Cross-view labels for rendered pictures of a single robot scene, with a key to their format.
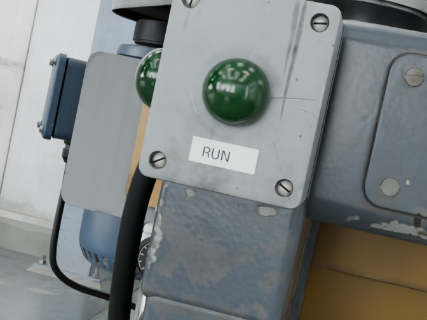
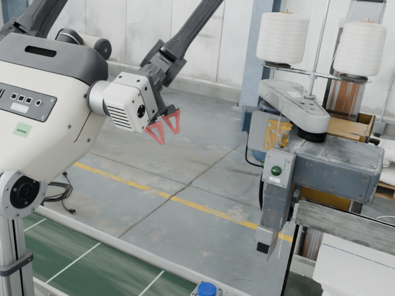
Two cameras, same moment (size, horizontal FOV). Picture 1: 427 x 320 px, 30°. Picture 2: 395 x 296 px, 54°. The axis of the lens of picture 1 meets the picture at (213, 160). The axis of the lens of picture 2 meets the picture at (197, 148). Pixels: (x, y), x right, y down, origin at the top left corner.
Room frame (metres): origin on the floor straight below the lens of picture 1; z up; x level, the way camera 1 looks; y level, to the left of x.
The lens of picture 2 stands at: (-0.66, -0.04, 1.73)
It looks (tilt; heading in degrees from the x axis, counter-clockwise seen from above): 22 degrees down; 15
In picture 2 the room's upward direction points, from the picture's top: 6 degrees clockwise
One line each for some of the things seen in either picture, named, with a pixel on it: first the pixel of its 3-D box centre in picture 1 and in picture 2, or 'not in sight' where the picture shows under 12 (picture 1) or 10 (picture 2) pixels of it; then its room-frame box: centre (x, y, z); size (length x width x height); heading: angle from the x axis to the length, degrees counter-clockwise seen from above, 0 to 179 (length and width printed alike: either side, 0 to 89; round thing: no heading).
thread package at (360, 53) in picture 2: not in sight; (360, 47); (0.72, -0.18, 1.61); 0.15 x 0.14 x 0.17; 80
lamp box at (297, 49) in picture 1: (244, 96); (278, 167); (0.37, -0.01, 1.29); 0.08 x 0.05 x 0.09; 80
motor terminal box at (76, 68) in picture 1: (77, 112); (250, 121); (0.88, 0.16, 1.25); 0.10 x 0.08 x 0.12; 14
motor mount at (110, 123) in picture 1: (208, 155); (284, 135); (0.81, 0.01, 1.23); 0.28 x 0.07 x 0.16; 80
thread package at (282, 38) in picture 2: not in sight; (282, 37); (0.76, 0.07, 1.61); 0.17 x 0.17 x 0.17
